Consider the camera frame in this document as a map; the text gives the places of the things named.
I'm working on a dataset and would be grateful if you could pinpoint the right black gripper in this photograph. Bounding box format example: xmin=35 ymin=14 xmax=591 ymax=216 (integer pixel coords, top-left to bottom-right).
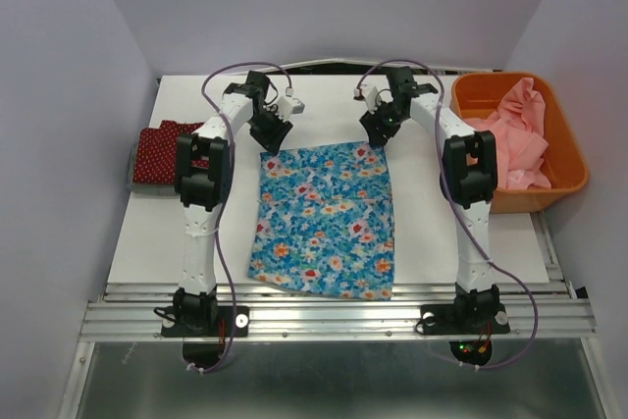
xmin=358 ymin=97 xmax=407 ymax=147

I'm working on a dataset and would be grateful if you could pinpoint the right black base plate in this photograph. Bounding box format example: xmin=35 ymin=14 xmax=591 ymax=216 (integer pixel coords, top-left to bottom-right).
xmin=414 ymin=304 xmax=510 ymax=337

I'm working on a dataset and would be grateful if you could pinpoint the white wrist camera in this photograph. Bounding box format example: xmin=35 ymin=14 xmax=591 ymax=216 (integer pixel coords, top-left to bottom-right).
xmin=275 ymin=95 xmax=305 ymax=122
xmin=353 ymin=84 xmax=381 ymax=114

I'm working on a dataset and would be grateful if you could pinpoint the pink garment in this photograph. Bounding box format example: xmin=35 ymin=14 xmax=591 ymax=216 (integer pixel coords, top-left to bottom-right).
xmin=465 ymin=78 xmax=551 ymax=190

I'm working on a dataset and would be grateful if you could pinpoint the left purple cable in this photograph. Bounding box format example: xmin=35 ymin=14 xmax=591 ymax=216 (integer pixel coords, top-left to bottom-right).
xmin=200 ymin=61 xmax=295 ymax=375

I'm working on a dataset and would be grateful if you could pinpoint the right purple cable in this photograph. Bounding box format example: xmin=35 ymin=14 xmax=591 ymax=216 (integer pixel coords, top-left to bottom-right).
xmin=355 ymin=59 xmax=543 ymax=373

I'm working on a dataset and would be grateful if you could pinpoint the grey skirt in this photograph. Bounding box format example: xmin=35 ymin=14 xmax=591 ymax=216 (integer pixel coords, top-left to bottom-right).
xmin=127 ymin=142 xmax=178 ymax=198

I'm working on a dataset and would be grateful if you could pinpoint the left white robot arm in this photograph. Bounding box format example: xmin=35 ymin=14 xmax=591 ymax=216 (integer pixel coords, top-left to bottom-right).
xmin=166 ymin=71 xmax=304 ymax=335

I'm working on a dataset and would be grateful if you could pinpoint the blue floral skirt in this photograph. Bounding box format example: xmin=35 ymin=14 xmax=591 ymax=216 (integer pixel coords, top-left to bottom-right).
xmin=247 ymin=141 xmax=394 ymax=301

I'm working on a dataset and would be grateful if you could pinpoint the red dotted skirt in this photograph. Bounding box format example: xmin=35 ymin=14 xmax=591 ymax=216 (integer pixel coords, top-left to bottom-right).
xmin=133 ymin=120 xmax=203 ymax=185

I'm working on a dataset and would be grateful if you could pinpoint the purple cable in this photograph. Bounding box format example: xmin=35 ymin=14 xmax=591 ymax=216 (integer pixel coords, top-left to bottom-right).
xmin=200 ymin=61 xmax=295 ymax=375
xmin=355 ymin=59 xmax=543 ymax=373

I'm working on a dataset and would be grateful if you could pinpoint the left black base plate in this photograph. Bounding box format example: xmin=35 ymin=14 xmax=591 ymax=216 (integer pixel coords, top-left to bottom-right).
xmin=153 ymin=305 xmax=250 ymax=339

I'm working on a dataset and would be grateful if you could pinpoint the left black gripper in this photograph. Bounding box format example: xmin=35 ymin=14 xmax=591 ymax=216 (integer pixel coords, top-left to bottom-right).
xmin=246 ymin=106 xmax=291 ymax=156

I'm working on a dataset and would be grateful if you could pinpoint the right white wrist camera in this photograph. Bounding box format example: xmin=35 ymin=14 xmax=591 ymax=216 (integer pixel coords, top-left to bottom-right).
xmin=353 ymin=84 xmax=381 ymax=114

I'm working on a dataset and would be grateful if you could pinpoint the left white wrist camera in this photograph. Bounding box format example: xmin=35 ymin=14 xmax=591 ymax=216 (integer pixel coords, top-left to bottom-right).
xmin=275 ymin=95 xmax=305 ymax=122

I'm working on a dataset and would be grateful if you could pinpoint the orange plastic bin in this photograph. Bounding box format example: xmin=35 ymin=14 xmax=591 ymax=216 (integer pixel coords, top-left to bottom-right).
xmin=451 ymin=73 xmax=589 ymax=213

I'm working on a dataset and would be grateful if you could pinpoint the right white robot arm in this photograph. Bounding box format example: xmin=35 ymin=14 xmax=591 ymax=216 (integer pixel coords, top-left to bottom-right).
xmin=353 ymin=67 xmax=499 ymax=331

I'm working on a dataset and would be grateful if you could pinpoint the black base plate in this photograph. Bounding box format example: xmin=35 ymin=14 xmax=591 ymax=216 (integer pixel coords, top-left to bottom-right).
xmin=153 ymin=305 xmax=250 ymax=339
xmin=414 ymin=304 xmax=510 ymax=337

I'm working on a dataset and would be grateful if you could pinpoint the aluminium rail frame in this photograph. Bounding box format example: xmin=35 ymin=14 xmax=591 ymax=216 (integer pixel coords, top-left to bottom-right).
xmin=58 ymin=212 xmax=621 ymax=418

